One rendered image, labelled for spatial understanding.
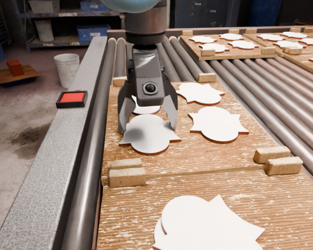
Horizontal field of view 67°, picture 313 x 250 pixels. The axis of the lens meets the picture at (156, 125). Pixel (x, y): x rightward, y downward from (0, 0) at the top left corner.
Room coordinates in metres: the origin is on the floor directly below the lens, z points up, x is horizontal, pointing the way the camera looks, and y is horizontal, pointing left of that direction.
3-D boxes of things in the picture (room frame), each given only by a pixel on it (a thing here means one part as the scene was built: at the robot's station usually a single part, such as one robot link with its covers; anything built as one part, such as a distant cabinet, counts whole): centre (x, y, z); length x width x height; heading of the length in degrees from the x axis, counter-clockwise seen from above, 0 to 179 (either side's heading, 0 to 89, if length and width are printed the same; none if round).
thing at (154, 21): (0.45, 0.02, 1.16); 0.08 x 0.08 x 0.05
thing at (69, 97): (0.62, 0.24, 0.92); 0.06 x 0.06 x 0.01; 6
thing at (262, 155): (0.34, -0.21, 0.95); 0.06 x 0.02 x 0.03; 97
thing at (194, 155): (0.52, -0.05, 0.93); 0.41 x 0.35 x 0.02; 7
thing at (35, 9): (4.79, 2.00, 0.74); 0.44 x 0.36 x 0.20; 86
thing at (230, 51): (1.22, -0.33, 0.94); 0.41 x 0.35 x 0.04; 6
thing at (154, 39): (0.45, 0.02, 1.08); 0.09 x 0.08 x 0.12; 7
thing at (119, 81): (0.69, 0.10, 0.95); 0.06 x 0.02 x 0.03; 97
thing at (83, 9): (4.97, 1.14, 0.72); 0.50 x 0.38 x 0.16; 92
